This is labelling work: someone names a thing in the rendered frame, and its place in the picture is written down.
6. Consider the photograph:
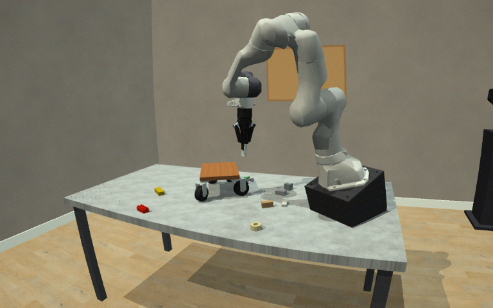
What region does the yellow rectangular block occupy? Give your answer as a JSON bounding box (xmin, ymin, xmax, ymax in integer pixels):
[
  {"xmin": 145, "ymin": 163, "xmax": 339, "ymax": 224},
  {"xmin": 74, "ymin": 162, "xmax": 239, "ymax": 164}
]
[{"xmin": 155, "ymin": 187, "xmax": 164, "ymax": 196}]

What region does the red toy brick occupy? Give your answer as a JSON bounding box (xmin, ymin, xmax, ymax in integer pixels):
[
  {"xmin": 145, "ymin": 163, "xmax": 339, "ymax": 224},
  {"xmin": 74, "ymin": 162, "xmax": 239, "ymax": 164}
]
[{"xmin": 137, "ymin": 205, "xmax": 149, "ymax": 214}]

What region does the beige roll of masking tape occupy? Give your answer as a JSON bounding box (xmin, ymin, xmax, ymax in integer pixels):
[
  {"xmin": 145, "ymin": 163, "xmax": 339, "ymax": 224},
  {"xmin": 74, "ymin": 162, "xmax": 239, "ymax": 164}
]
[{"xmin": 250, "ymin": 222, "xmax": 261, "ymax": 231}]

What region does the tan rectangular block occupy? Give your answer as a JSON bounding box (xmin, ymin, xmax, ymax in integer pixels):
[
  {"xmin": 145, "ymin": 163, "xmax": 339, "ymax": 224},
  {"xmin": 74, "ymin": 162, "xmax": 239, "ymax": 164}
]
[{"xmin": 261, "ymin": 200, "xmax": 273, "ymax": 208}]

